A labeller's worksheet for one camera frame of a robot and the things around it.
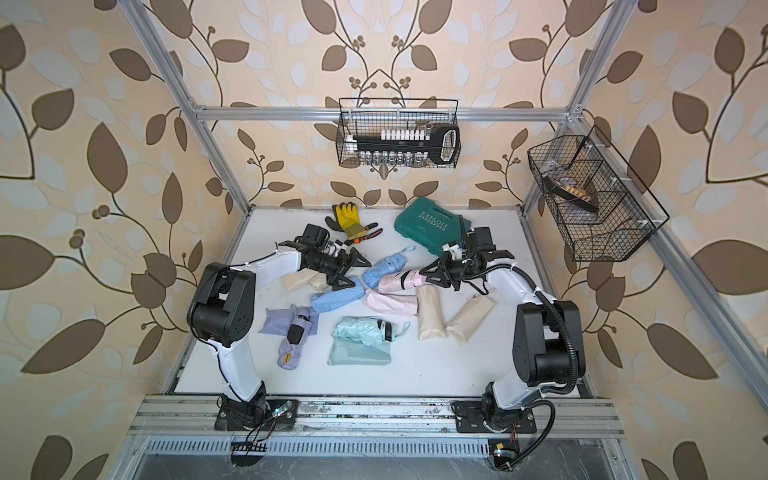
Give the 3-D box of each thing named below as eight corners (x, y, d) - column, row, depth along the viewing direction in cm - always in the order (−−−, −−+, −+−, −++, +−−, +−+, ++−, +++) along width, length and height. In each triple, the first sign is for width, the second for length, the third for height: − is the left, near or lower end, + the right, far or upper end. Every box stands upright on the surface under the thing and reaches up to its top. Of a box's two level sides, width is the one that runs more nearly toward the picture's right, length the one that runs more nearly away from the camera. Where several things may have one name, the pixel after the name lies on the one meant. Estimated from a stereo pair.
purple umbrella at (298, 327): (279, 369, 84) (274, 364, 80) (293, 311, 95) (289, 305, 91) (301, 369, 84) (297, 364, 80) (313, 311, 95) (309, 305, 91)
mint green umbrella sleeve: (329, 365, 85) (327, 363, 83) (332, 340, 89) (331, 337, 87) (391, 365, 85) (391, 363, 83) (391, 340, 89) (391, 337, 87)
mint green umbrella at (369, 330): (335, 346, 88) (332, 340, 84) (338, 323, 92) (335, 316, 88) (409, 346, 88) (409, 340, 84) (408, 323, 92) (408, 316, 88)
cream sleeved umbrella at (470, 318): (444, 331, 90) (445, 328, 88) (474, 293, 98) (476, 289, 96) (465, 347, 87) (467, 344, 84) (494, 307, 95) (496, 303, 93)
